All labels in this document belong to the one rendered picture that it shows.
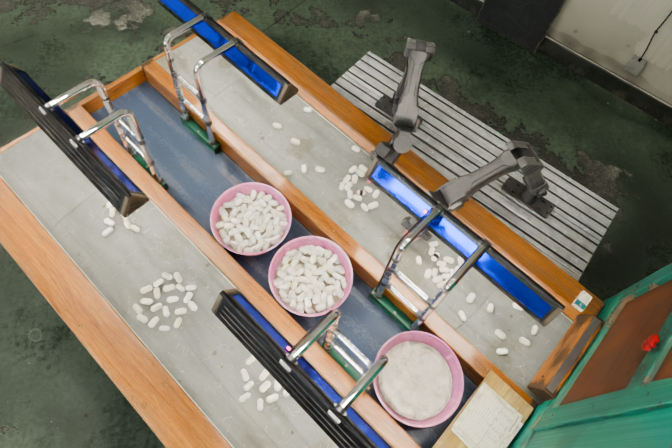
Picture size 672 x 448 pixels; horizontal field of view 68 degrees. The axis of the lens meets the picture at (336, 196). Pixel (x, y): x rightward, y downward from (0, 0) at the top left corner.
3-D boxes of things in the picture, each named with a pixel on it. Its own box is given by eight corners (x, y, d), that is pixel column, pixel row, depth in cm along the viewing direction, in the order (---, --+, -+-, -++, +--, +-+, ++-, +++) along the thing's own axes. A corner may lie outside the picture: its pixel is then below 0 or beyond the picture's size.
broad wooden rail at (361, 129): (238, 41, 230) (234, 8, 213) (578, 319, 178) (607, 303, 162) (217, 54, 225) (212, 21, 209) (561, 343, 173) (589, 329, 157)
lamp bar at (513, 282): (381, 160, 149) (385, 146, 142) (560, 306, 131) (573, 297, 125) (363, 176, 145) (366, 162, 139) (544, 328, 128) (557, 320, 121)
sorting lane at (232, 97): (213, 30, 213) (212, 26, 211) (582, 333, 161) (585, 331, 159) (154, 65, 201) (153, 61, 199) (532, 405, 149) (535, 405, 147)
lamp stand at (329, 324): (323, 342, 157) (335, 298, 118) (370, 390, 152) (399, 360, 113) (279, 388, 150) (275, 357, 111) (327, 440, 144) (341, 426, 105)
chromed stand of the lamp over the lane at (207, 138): (220, 97, 201) (203, 6, 162) (253, 127, 195) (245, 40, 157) (181, 123, 193) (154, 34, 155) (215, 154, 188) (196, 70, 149)
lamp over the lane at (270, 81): (174, -9, 176) (170, -27, 170) (299, 93, 158) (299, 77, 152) (155, 1, 173) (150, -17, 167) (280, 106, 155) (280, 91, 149)
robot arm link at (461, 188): (448, 208, 155) (540, 156, 146) (435, 184, 159) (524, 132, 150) (458, 216, 166) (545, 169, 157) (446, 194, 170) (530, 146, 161)
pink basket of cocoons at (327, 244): (290, 235, 174) (290, 223, 166) (361, 265, 171) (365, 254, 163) (255, 304, 161) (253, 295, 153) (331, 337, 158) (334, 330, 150)
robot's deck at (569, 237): (367, 57, 225) (368, 50, 221) (613, 213, 195) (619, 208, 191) (224, 187, 186) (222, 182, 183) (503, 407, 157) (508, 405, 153)
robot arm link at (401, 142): (414, 156, 158) (424, 118, 155) (388, 150, 158) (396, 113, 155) (412, 150, 169) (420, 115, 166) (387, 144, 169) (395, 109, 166)
